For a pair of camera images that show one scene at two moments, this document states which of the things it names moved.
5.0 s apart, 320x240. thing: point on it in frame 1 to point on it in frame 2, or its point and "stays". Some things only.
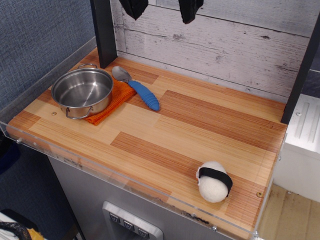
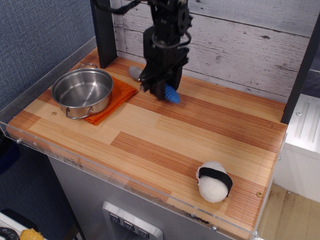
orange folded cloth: x=122 y=93 stays
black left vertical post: x=104 y=22 stays
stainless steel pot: x=83 y=92 stays
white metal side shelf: x=298 y=168 stays
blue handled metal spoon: x=123 y=75 to x=135 y=72
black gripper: x=188 y=9 to x=161 y=61
